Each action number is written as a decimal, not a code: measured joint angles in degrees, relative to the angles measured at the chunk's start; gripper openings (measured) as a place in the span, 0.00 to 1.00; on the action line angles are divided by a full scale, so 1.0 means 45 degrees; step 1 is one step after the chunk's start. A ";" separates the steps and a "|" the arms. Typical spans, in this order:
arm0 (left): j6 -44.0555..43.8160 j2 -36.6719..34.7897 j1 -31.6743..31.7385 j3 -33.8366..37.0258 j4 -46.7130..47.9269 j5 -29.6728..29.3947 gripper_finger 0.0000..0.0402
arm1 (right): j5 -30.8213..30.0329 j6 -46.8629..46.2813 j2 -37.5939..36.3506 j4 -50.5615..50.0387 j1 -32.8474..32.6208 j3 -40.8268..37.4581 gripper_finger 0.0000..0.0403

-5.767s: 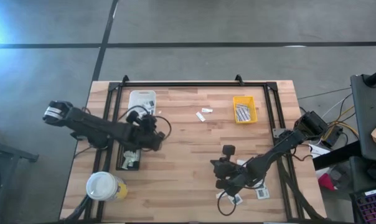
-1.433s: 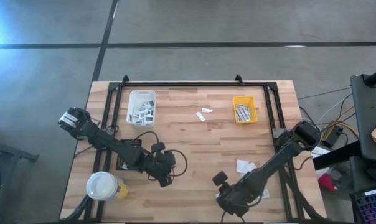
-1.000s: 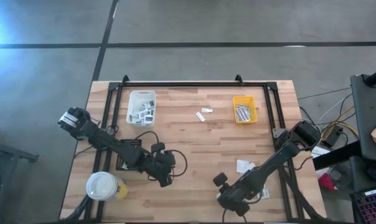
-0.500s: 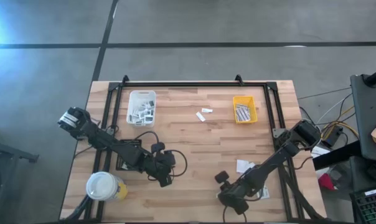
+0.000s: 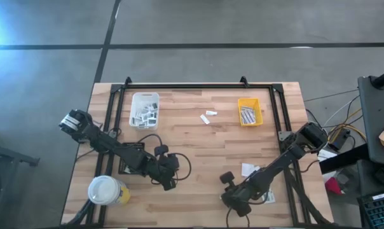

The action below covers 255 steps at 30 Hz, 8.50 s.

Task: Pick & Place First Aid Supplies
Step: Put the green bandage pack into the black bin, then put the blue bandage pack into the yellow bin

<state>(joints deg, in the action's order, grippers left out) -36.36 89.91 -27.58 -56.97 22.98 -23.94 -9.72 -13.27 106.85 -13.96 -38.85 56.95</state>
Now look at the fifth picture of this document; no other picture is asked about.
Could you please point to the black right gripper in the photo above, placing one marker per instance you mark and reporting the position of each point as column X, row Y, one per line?
column 238, row 197

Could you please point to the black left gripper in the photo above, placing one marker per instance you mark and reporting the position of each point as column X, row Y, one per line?
column 165, row 168

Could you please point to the plain white gauze packet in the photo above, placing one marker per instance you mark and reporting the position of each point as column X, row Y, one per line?
column 248, row 168

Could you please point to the twisted white strip packet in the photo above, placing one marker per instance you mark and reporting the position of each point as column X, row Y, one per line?
column 211, row 113

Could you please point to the blue striped bandage packet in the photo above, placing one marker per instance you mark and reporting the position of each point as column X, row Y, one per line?
column 248, row 117

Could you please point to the knuckle fabric bandage packet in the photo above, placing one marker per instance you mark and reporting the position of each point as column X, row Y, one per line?
column 246, row 109

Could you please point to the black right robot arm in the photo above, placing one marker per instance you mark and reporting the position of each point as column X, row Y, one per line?
column 274, row 168

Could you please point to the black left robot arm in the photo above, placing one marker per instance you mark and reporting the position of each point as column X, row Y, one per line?
column 109, row 144

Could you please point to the black plastic basket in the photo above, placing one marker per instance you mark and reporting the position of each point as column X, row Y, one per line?
column 133, row 144

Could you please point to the white plastic bin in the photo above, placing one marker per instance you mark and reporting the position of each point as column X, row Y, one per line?
column 134, row 98

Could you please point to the grey metal mounting plate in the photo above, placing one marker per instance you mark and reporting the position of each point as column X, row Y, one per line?
column 283, row 135

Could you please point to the yellow plastic basket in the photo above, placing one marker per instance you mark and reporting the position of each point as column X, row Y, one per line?
column 241, row 111

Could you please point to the red object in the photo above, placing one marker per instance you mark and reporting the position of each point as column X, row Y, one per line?
column 334, row 186

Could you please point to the white paper sheet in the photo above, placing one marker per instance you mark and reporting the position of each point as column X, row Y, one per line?
column 327, row 155

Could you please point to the black table leg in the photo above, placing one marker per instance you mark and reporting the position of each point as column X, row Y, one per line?
column 344, row 158

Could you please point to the black power adapter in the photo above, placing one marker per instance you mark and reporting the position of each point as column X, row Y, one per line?
column 338, row 140

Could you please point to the backlit black keyboard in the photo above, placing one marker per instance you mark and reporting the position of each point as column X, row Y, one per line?
column 379, row 211

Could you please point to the black stand base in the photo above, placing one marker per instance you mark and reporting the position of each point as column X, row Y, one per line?
column 7, row 156

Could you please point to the dark grey side table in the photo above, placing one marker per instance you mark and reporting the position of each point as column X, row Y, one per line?
column 378, row 121

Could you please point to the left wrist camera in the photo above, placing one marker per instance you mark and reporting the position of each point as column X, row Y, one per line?
column 161, row 149

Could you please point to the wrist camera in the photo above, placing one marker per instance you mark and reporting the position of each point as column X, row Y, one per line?
column 227, row 178
column 161, row 149

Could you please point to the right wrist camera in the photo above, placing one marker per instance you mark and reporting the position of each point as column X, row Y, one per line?
column 227, row 178

